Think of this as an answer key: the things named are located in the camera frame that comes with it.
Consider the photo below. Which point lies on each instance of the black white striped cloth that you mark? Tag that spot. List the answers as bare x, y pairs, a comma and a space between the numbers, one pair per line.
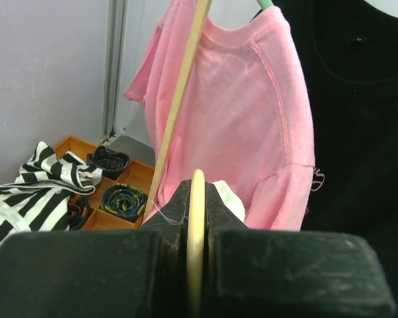
38, 199

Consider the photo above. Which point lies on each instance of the orange wooden organizer tray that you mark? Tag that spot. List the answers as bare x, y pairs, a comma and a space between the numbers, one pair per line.
84, 211

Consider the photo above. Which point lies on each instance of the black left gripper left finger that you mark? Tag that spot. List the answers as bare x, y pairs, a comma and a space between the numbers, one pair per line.
110, 273

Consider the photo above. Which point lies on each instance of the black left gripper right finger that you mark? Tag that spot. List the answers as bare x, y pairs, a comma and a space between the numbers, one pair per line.
262, 273

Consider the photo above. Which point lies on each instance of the pink t-shirt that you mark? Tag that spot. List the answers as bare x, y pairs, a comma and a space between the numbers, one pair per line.
246, 120

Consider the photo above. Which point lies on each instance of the wooden clothes rack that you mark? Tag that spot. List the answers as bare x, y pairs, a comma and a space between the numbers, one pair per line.
199, 19

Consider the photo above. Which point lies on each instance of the green hanger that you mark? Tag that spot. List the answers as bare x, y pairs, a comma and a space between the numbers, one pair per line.
265, 4

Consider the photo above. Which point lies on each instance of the black printed t-shirt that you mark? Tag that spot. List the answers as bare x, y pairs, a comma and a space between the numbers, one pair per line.
349, 54

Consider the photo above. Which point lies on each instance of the green black belt roll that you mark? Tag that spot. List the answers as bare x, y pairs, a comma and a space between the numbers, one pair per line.
124, 201

